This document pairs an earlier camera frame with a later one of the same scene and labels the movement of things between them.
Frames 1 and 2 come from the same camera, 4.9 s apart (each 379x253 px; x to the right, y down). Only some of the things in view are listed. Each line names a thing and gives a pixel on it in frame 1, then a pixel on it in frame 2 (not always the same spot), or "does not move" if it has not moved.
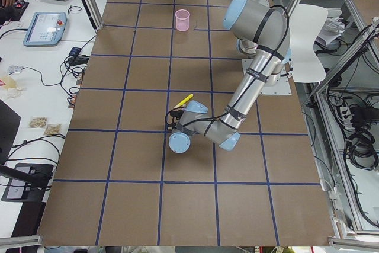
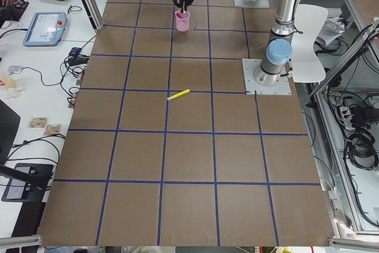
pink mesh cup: (182, 19) does not move
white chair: (306, 23) does not move
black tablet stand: (28, 182) does not move
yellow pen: (184, 101) -> (177, 95)
